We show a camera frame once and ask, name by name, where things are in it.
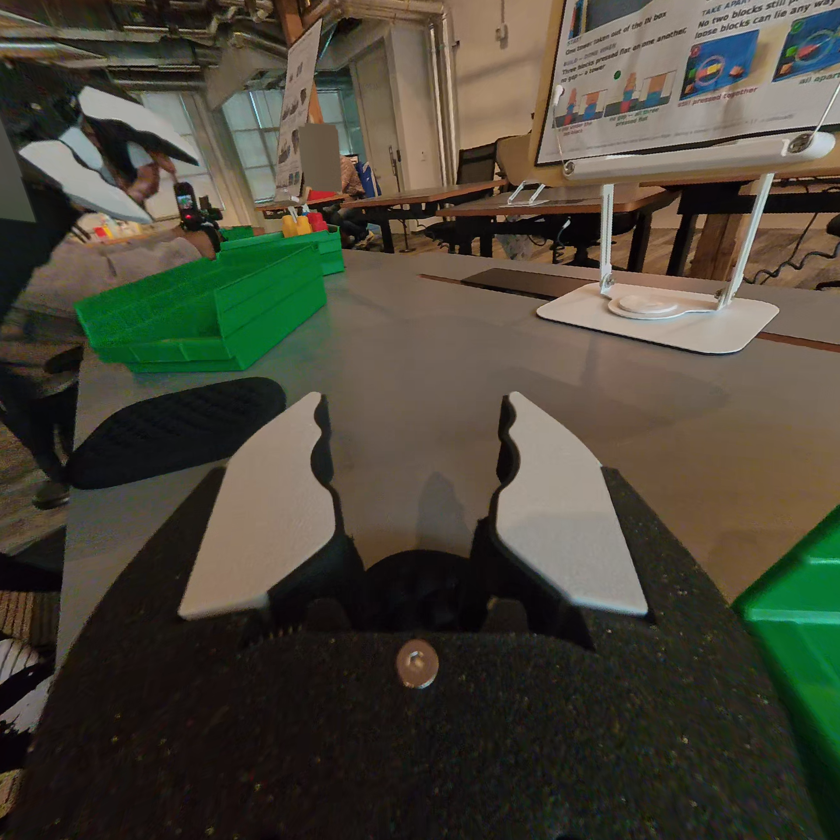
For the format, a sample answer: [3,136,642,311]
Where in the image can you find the green plastic bin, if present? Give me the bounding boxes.
[731,505,840,782]
[74,244,329,374]
[220,224,346,277]

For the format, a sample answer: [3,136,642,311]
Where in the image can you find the wooden top desk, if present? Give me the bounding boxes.
[433,184,680,258]
[340,178,508,253]

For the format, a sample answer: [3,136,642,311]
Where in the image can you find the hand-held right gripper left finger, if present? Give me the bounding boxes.
[177,391,345,622]

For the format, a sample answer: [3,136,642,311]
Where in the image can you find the printed instruction sheet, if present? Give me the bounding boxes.
[535,0,840,166]

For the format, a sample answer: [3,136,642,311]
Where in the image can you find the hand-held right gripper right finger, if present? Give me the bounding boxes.
[489,390,651,618]

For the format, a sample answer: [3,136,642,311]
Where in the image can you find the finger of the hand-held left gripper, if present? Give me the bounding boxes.
[18,128,155,226]
[77,85,201,168]

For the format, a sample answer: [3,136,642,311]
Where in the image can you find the black office chair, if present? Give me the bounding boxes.
[455,141,500,189]

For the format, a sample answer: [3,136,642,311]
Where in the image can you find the person's black printed shirt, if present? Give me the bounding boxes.
[0,630,60,775]

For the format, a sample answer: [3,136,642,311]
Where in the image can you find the instruction board on stand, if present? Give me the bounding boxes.
[272,16,324,206]

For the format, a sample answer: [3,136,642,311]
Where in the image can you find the wooden backing board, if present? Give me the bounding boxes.
[516,0,840,189]

